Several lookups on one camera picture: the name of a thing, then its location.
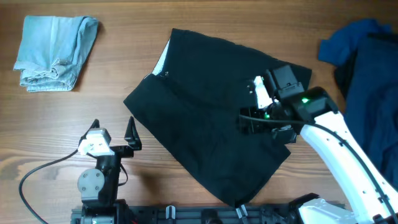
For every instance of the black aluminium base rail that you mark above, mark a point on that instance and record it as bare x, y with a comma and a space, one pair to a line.
264, 214

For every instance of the dark navy garment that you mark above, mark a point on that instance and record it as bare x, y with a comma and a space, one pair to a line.
368, 83

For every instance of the blue shirt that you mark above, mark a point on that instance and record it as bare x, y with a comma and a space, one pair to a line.
337, 49

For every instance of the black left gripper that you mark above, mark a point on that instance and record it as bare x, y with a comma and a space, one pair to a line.
132, 139

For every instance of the black shorts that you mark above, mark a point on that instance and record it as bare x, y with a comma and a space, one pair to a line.
191, 105

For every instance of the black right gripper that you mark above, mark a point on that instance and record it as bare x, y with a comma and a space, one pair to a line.
257, 126

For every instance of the light blue folded jeans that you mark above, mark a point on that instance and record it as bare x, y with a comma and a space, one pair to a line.
53, 51

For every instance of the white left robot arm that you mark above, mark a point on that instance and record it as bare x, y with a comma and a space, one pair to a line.
99, 186

